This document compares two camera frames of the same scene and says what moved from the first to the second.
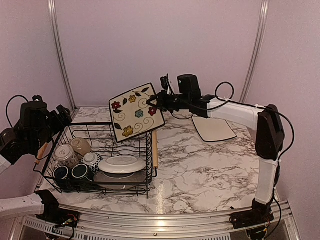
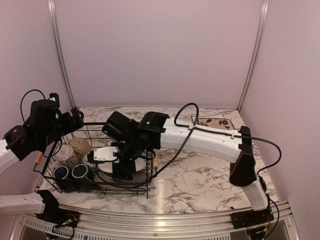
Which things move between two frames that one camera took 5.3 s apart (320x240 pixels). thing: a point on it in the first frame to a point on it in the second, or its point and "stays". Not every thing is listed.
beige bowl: x=81 y=146 stays
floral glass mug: x=64 y=155 stays
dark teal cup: x=79 y=170 stays
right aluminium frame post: x=262 y=21 stays
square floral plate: x=132 y=116 to x=220 y=123
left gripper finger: x=65 y=113 to x=78 y=116
